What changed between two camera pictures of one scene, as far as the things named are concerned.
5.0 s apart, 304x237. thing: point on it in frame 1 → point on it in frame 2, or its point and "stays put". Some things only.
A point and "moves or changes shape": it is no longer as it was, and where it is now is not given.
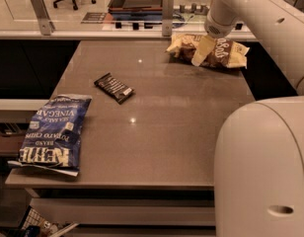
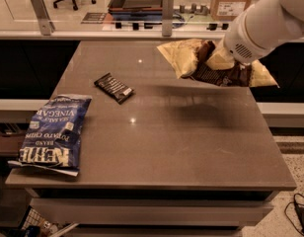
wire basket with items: x=35 y=224 stays put
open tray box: x=137 y=2 stays put
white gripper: x=215 y=26 → x=238 y=43
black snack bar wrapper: x=114 y=87 stays put
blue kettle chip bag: x=52 y=136 stays put
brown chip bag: x=225 y=53 moves or changes shape
